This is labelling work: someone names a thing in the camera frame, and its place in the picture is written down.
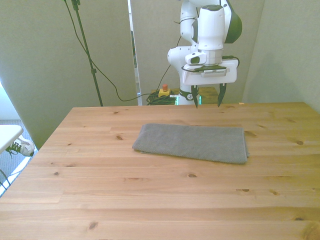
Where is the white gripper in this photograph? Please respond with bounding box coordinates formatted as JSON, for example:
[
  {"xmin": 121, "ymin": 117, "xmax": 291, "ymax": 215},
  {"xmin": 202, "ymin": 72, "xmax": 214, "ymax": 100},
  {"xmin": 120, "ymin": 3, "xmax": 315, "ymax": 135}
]
[{"xmin": 181, "ymin": 58, "xmax": 238, "ymax": 109}]

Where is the grey terry towel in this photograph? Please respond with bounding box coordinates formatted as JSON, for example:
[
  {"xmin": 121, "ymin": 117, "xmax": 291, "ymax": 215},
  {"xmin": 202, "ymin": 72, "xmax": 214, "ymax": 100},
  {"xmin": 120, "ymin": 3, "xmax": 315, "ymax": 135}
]
[{"xmin": 131, "ymin": 122, "xmax": 252, "ymax": 165}]

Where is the yellow emergency stop button box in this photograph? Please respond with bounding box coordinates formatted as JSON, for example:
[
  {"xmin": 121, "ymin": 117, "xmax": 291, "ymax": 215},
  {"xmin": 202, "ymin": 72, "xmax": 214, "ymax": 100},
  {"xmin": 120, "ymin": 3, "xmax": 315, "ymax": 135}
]
[{"xmin": 158, "ymin": 84, "xmax": 174, "ymax": 99}]

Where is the white vertical panel strip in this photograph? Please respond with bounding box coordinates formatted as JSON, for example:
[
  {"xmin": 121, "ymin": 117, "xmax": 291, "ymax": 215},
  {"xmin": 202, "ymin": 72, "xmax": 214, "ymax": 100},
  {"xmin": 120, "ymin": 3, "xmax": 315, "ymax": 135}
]
[{"xmin": 127, "ymin": 0, "xmax": 144, "ymax": 107}]

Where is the dark tripod stand pole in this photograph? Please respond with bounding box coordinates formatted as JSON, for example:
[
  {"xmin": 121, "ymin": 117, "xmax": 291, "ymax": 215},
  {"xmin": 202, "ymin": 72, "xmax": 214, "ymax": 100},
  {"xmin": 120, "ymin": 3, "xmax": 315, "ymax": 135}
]
[{"xmin": 71, "ymin": 0, "xmax": 104, "ymax": 107}]

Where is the white sneaker with dark laces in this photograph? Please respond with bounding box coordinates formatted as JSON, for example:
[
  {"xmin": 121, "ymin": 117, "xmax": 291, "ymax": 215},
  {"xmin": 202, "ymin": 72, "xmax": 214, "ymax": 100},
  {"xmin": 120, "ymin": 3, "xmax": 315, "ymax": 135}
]
[{"xmin": 5, "ymin": 135, "xmax": 36, "ymax": 158}]

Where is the white side table board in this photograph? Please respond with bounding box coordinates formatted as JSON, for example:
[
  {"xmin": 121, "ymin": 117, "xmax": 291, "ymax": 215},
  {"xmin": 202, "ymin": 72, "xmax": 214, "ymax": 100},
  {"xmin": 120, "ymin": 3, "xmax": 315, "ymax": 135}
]
[{"xmin": 0, "ymin": 124, "xmax": 24, "ymax": 154}]

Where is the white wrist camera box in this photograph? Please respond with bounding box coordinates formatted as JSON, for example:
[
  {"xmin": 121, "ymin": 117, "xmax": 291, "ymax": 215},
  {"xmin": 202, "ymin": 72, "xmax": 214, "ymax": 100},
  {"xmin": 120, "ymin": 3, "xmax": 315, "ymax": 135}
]
[{"xmin": 184, "ymin": 52, "xmax": 208, "ymax": 66}]

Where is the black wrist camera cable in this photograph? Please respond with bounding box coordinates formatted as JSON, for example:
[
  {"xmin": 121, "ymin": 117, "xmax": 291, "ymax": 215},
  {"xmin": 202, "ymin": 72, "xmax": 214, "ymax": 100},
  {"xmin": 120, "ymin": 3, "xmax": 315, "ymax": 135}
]
[{"xmin": 181, "ymin": 55, "xmax": 241, "ymax": 74}]

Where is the coiled dark cable bundle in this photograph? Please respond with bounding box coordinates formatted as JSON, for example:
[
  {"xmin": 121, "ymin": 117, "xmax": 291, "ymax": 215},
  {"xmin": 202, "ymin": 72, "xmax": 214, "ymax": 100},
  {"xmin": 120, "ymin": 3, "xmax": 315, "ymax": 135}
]
[{"xmin": 145, "ymin": 93, "xmax": 178, "ymax": 106}]

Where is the thin black stand cable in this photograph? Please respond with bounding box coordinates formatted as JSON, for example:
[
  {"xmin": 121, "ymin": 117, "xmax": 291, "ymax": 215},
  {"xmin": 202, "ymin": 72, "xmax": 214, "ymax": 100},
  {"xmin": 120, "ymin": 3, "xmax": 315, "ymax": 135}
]
[{"xmin": 61, "ymin": 0, "xmax": 152, "ymax": 102}]

